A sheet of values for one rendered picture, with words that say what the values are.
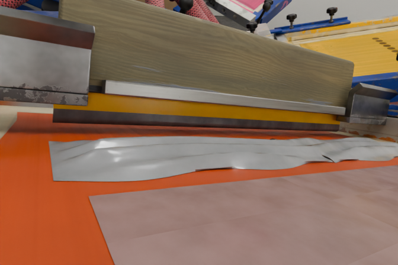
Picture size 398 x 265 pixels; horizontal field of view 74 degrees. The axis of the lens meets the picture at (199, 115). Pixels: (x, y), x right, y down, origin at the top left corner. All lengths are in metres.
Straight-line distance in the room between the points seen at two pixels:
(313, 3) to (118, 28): 2.78
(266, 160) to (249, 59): 0.13
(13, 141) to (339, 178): 0.19
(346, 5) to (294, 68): 2.43
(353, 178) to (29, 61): 0.20
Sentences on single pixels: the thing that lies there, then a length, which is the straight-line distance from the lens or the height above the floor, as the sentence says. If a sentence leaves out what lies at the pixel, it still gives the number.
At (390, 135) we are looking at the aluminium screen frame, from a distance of 0.48.
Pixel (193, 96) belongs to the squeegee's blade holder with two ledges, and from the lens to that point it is 0.22.
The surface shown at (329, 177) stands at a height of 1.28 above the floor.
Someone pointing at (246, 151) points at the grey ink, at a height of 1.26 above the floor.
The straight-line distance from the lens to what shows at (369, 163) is 0.25.
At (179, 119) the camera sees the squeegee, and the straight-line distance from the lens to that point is 0.24.
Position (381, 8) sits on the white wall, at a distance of 2.58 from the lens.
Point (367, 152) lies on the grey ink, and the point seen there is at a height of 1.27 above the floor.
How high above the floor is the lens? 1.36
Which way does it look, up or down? 32 degrees down
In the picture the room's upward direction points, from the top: 26 degrees clockwise
